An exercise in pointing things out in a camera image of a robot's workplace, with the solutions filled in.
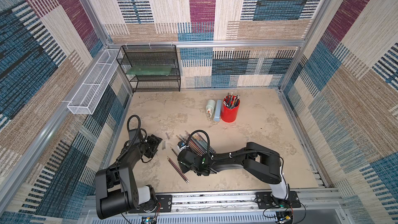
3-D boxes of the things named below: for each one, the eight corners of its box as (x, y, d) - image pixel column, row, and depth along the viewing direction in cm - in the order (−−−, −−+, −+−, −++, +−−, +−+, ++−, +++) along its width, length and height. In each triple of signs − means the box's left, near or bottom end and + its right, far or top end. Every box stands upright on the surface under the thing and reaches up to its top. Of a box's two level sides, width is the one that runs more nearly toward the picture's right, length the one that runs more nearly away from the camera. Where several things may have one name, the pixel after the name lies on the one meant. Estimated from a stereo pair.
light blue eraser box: (213, 121, 104) (214, 115, 99) (216, 105, 113) (216, 99, 108) (219, 122, 104) (220, 116, 99) (221, 106, 112) (222, 100, 107)
